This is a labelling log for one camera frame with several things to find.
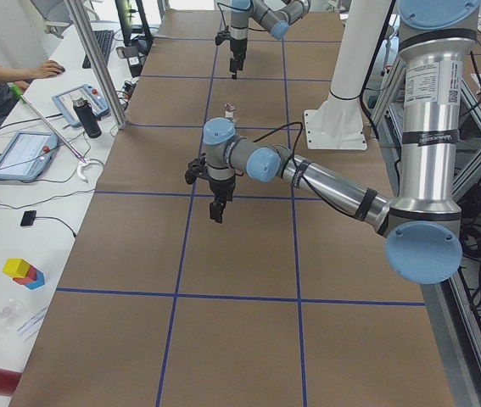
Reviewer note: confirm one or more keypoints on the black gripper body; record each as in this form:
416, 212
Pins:
237, 47
221, 187

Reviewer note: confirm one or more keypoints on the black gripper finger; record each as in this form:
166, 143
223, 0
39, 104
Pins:
216, 211
235, 65

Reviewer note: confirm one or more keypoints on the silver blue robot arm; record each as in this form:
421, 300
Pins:
421, 224
275, 22

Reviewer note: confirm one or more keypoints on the person's hand on mouse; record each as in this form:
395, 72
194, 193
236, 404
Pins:
48, 69

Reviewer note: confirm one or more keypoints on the black keyboard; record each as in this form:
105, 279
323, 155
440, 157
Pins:
104, 40

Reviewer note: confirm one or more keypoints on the white curved hook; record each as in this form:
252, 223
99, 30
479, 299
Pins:
84, 167

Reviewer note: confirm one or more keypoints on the black water bottle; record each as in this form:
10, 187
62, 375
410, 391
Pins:
87, 118

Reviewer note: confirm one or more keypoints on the far blue teach pendant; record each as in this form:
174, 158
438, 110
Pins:
66, 102

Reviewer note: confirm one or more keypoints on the blue teach pendant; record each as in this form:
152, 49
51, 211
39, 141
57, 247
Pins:
27, 155
66, 102

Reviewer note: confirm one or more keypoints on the small black box device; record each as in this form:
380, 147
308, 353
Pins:
28, 218

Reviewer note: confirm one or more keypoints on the blue toy block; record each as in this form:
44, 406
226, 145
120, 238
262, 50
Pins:
38, 283

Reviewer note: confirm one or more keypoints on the near blue teach pendant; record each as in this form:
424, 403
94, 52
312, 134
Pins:
27, 155

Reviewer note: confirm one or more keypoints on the red toy block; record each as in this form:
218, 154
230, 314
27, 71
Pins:
29, 278

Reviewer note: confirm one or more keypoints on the yellow toy block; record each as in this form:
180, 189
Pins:
16, 268

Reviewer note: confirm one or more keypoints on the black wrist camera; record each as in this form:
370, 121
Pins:
222, 36
196, 169

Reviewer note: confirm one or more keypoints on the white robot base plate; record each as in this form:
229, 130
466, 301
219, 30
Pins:
334, 130

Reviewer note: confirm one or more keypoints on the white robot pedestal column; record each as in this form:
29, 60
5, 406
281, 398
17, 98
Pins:
366, 22

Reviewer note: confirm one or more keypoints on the aluminium frame post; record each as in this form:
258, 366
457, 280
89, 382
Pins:
99, 66

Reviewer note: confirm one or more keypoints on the metal rod with green handle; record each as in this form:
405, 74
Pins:
48, 124

